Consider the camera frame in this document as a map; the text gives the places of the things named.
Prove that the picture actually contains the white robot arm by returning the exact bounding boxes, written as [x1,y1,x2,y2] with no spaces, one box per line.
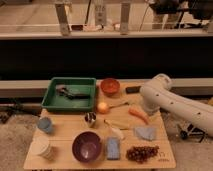
[140,74,213,137]

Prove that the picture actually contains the red bowl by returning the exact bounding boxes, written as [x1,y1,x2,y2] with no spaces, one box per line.
[100,78,120,96]

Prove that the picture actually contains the purple bowl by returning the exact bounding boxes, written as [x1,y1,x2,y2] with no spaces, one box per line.
[72,131,102,163]

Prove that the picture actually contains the black rectangular block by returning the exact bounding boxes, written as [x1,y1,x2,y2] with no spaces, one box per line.
[125,86,141,94]

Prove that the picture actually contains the metal spoon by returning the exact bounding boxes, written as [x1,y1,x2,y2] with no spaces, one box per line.
[108,102,130,109]

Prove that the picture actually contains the small metal cup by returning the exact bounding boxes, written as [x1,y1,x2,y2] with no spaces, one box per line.
[84,112,96,127]

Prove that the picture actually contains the green plastic tray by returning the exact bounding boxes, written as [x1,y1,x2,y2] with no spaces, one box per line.
[42,77,96,112]

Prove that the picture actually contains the dark tool in tray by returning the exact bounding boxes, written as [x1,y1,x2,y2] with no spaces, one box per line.
[56,85,89,99]

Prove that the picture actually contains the white spatula utensil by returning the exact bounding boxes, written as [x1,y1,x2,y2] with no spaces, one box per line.
[111,127,125,140]

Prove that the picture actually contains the blue sponge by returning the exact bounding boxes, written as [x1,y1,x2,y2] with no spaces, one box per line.
[106,137,120,160]

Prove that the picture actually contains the grey blue cloth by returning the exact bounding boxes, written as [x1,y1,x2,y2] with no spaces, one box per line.
[134,127,156,141]

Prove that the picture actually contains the blue ceramic cup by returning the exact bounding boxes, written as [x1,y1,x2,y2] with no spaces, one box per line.
[37,117,53,134]

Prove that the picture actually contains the bunch of dark grapes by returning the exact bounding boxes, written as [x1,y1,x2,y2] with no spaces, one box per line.
[126,146,159,163]

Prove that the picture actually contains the white stacked cups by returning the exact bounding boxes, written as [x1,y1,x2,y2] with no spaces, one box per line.
[31,136,52,160]

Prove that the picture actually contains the black wheeled stand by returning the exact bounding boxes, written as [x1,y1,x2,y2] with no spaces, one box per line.
[177,124,206,143]

